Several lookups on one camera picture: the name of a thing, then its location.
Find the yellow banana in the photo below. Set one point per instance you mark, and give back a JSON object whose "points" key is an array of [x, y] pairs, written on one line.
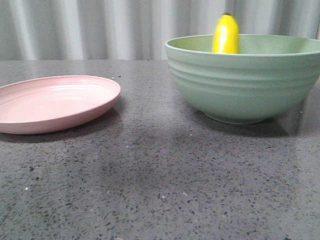
{"points": [[226, 36]]}

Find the green ribbed bowl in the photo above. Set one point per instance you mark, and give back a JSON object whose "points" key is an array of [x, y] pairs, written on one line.
{"points": [[269, 75]]}

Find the pink plate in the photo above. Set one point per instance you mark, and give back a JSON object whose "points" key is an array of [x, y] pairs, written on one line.
{"points": [[55, 103]]}

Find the white pleated curtain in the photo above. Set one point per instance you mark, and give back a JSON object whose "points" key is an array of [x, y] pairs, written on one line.
{"points": [[137, 29]]}

